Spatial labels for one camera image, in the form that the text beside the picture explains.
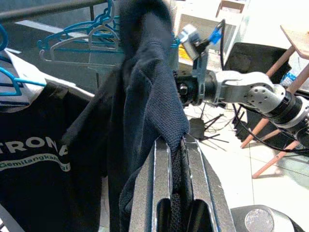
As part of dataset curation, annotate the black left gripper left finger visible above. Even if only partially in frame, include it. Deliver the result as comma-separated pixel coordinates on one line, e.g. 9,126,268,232
130,137,173,232

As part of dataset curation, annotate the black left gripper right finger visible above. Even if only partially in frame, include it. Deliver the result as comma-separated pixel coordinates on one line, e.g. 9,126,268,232
183,134,237,232

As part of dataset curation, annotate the navy polo shirt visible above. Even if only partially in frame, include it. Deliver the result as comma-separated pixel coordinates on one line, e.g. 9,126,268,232
61,0,191,232

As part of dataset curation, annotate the blue plastic hanger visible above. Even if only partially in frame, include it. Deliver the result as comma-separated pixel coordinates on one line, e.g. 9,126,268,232
0,66,47,97
0,24,9,53
37,0,121,53

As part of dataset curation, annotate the grey plastic hanger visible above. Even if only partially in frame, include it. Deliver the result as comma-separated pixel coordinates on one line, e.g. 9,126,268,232
39,23,121,68

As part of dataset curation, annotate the black router with antennas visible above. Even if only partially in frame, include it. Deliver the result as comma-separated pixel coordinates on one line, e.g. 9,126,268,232
189,113,230,152

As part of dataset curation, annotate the white low shelf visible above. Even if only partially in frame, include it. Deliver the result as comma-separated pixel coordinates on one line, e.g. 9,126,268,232
173,0,251,71

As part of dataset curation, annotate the black chair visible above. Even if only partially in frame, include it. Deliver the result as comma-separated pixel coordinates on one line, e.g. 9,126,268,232
226,42,294,143

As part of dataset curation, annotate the light wooden side table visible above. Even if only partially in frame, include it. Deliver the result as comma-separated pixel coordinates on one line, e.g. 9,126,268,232
240,24,309,179

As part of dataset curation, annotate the black T-shirt with white print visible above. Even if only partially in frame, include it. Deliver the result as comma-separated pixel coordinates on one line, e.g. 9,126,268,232
0,82,109,232

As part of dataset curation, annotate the black metal clothes rack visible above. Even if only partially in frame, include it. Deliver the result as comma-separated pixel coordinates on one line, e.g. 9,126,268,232
0,0,109,90

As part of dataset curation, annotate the white shirt with blue stripes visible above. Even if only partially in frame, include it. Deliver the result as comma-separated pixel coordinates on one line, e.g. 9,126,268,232
0,48,96,114

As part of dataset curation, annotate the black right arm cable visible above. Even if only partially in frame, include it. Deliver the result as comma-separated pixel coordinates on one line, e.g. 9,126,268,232
218,18,309,153

